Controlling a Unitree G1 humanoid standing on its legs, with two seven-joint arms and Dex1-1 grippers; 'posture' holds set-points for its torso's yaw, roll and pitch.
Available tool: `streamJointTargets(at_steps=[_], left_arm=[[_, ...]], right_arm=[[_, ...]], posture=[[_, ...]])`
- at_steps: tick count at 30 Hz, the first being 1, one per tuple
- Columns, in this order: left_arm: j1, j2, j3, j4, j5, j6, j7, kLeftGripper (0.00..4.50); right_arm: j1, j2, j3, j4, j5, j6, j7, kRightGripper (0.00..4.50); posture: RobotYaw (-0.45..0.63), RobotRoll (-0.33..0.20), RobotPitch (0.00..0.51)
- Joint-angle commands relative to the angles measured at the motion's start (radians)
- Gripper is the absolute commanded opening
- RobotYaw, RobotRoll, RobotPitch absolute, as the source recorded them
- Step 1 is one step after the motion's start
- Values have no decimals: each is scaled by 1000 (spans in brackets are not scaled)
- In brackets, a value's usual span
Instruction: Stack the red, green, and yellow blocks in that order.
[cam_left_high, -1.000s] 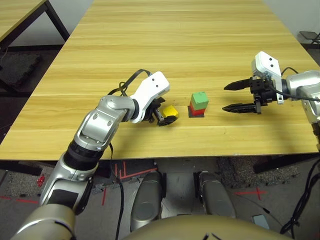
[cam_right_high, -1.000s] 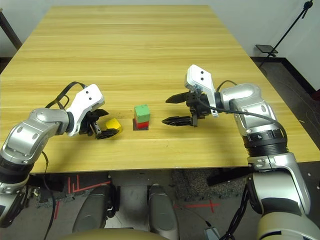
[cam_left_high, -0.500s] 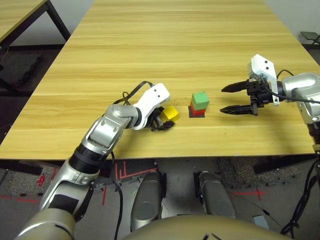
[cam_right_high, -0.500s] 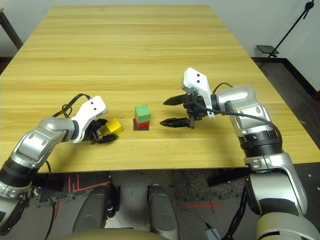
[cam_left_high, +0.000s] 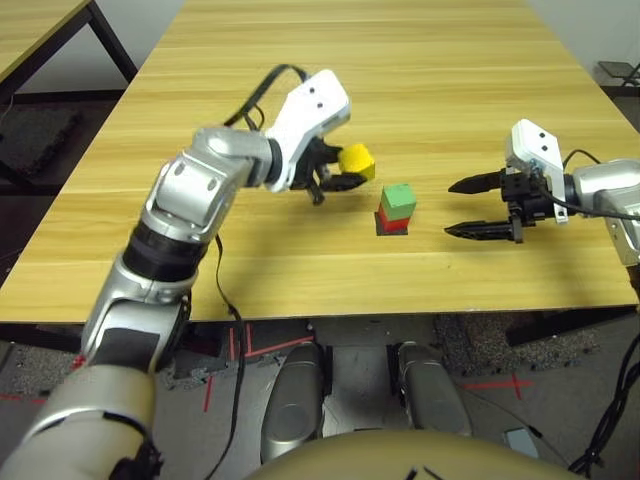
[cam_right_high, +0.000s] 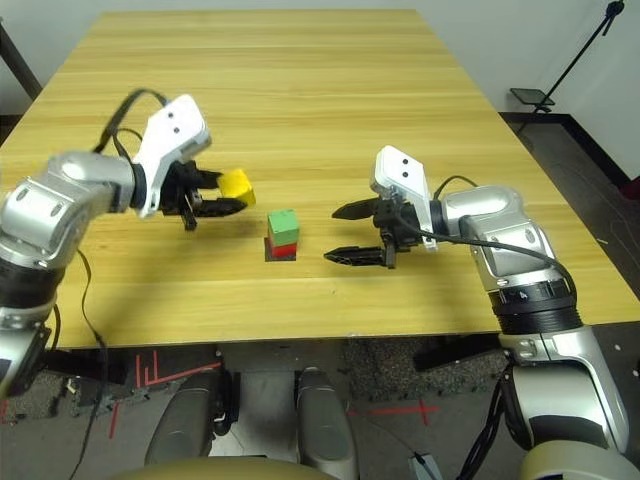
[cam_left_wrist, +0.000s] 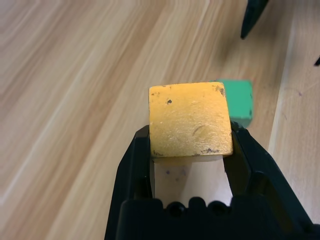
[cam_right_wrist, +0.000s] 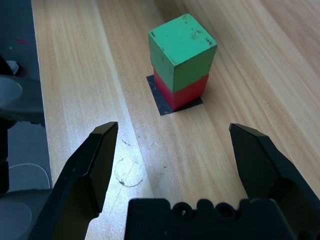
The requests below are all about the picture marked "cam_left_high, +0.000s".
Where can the grey right robot foot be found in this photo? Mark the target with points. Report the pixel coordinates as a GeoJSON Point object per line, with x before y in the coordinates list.
{"type": "Point", "coordinates": [430, 392]}

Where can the yellow cube block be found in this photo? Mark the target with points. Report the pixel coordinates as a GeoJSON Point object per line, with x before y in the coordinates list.
{"type": "Point", "coordinates": [356, 160]}

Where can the black square pad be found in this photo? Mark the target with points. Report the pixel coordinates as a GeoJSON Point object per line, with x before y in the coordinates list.
{"type": "Point", "coordinates": [382, 233]}

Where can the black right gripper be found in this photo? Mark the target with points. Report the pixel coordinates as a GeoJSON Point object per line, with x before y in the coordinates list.
{"type": "Point", "coordinates": [525, 195]}

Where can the tan robot torso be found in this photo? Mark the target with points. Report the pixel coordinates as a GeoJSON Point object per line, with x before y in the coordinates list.
{"type": "Point", "coordinates": [380, 457]}

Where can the black foam floor mat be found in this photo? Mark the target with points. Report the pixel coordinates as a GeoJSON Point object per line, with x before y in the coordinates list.
{"type": "Point", "coordinates": [35, 137]}

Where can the black folding stool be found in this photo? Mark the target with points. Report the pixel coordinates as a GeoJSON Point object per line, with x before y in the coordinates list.
{"type": "Point", "coordinates": [620, 72]}

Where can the grey robot foot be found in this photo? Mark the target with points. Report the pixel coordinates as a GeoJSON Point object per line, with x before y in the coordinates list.
{"type": "Point", "coordinates": [430, 392]}
{"type": "Point", "coordinates": [292, 405]}

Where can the black main table frame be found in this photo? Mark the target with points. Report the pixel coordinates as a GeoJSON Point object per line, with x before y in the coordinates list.
{"type": "Point", "coordinates": [555, 327]}

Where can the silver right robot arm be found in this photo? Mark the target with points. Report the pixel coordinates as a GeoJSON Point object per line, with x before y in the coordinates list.
{"type": "Point", "coordinates": [605, 185]}

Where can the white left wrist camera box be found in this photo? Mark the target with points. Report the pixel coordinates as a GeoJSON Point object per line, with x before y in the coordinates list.
{"type": "Point", "coordinates": [315, 105]}

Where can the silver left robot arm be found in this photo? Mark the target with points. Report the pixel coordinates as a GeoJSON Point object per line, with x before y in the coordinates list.
{"type": "Point", "coordinates": [200, 175]}

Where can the red cube block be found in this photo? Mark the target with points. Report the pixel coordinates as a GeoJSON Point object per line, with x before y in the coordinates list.
{"type": "Point", "coordinates": [392, 226]}

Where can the small grey flat floor box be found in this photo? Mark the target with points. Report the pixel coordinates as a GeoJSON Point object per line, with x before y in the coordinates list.
{"type": "Point", "coordinates": [522, 443]}

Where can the green cube block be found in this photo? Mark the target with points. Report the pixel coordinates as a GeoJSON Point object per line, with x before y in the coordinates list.
{"type": "Point", "coordinates": [398, 200]}

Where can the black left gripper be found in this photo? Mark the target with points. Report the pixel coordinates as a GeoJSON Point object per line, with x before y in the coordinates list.
{"type": "Point", "coordinates": [310, 167]}

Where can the grey left robot foot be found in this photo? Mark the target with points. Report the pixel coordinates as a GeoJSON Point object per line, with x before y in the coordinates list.
{"type": "Point", "coordinates": [292, 405]}

